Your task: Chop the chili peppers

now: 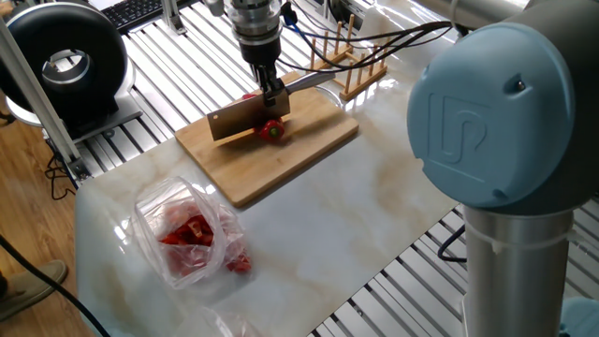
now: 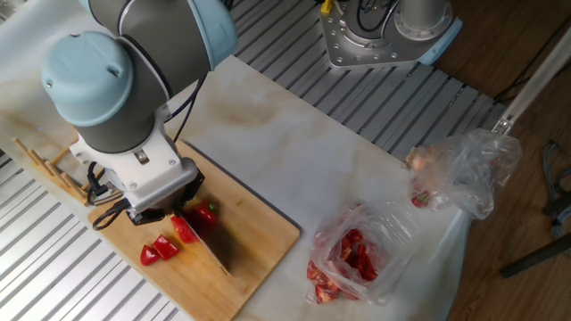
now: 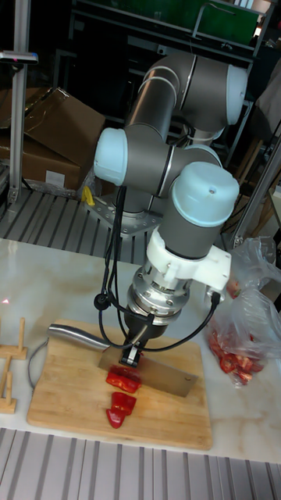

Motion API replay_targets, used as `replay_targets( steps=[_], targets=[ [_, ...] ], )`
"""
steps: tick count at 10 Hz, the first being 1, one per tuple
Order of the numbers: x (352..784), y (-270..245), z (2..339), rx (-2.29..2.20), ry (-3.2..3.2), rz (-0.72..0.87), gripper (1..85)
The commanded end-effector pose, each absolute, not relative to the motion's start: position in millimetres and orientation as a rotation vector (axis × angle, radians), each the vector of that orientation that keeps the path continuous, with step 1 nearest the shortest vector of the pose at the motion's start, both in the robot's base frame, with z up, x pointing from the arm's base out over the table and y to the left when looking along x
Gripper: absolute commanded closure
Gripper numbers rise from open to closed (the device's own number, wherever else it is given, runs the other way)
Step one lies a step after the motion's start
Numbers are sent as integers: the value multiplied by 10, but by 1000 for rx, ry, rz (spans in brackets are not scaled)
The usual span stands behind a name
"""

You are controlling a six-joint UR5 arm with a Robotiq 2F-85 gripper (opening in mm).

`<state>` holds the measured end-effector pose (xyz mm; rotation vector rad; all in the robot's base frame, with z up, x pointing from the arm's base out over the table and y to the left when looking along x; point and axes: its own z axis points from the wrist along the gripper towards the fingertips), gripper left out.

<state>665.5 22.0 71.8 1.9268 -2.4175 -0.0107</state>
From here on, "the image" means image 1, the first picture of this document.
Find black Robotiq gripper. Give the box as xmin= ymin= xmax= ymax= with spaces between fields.
xmin=240 ymin=37 xmax=286 ymax=109

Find steel cleaver knife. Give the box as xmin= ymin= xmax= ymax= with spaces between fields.
xmin=206 ymin=70 xmax=337 ymax=142

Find red bell pepper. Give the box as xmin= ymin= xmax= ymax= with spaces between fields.
xmin=254 ymin=117 xmax=286 ymax=143

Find bamboo cutting board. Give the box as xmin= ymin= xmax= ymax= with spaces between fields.
xmin=174 ymin=70 xmax=360 ymax=209

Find wooden peg rack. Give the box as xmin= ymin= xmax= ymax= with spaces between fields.
xmin=308 ymin=13 xmax=389 ymax=103

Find dark device block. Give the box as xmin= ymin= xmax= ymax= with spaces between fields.
xmin=327 ymin=0 xmax=369 ymax=23

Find marble pattern table mat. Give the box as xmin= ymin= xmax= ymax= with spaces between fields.
xmin=72 ymin=0 xmax=462 ymax=337

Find black computer keyboard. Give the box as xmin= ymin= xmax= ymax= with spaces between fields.
xmin=100 ymin=0 xmax=197 ymax=33

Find chopped red pepper pieces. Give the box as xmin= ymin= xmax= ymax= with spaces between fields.
xmin=161 ymin=212 xmax=253 ymax=275

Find clear plastic bag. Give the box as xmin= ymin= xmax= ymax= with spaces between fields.
xmin=133 ymin=175 xmax=254 ymax=287
xmin=200 ymin=303 xmax=266 ymax=337

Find beige shoe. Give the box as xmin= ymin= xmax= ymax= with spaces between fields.
xmin=0 ymin=259 xmax=69 ymax=323

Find short aluminium post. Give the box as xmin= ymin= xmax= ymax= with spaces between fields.
xmin=161 ymin=0 xmax=188 ymax=37

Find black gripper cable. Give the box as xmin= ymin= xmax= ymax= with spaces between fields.
xmin=275 ymin=0 xmax=453 ymax=74

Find slanted aluminium frame post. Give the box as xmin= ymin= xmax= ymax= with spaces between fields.
xmin=0 ymin=18 xmax=93 ymax=183

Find thin black wire bundle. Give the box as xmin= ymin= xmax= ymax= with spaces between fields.
xmin=44 ymin=156 xmax=76 ymax=201

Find black ring device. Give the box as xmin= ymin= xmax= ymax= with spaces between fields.
xmin=0 ymin=1 xmax=144 ymax=144

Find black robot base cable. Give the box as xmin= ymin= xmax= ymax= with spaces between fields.
xmin=437 ymin=223 xmax=468 ymax=263

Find thick black floor cable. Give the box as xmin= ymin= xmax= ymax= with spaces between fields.
xmin=0 ymin=233 xmax=111 ymax=337

